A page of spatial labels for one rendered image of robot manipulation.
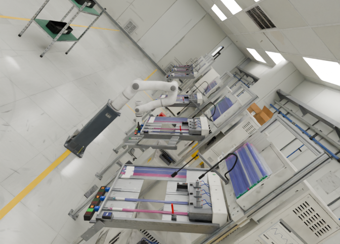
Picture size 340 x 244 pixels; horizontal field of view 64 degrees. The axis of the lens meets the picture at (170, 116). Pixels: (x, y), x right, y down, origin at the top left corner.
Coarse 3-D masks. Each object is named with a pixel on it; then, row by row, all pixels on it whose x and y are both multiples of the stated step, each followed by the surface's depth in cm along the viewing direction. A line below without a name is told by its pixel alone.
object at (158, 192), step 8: (152, 144) 371; (160, 144) 350; (160, 152) 331; (168, 152) 352; (144, 160) 332; (152, 160) 303; (160, 160) 313; (144, 184) 312; (160, 184) 311; (152, 192) 314; (160, 192) 314
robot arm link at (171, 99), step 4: (168, 92) 293; (172, 92) 292; (176, 92) 293; (168, 96) 290; (172, 96) 289; (176, 96) 291; (164, 100) 290; (168, 100) 289; (172, 100) 289; (164, 104) 290; (168, 104) 291; (172, 104) 292
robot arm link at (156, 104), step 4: (156, 100) 292; (160, 100) 291; (144, 104) 287; (148, 104) 288; (152, 104) 291; (156, 104) 291; (160, 104) 290; (136, 108) 286; (140, 108) 286; (144, 108) 286; (148, 108) 288; (152, 108) 293; (136, 112) 288; (140, 112) 288
